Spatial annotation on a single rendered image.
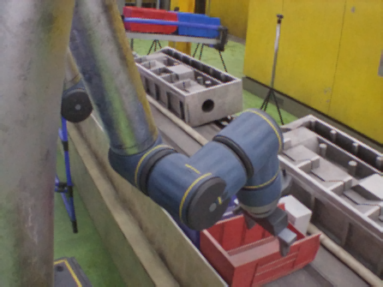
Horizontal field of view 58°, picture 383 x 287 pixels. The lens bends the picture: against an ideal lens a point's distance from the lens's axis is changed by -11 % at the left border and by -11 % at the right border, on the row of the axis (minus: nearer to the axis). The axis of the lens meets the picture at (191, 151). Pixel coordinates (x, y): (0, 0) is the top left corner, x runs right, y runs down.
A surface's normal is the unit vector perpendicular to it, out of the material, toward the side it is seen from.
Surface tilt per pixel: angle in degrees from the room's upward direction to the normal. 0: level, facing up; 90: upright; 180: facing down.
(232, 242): 88
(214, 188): 83
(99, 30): 96
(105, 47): 96
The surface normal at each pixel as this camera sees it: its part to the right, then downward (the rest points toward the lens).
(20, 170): 0.70, 0.36
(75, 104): 0.50, 0.41
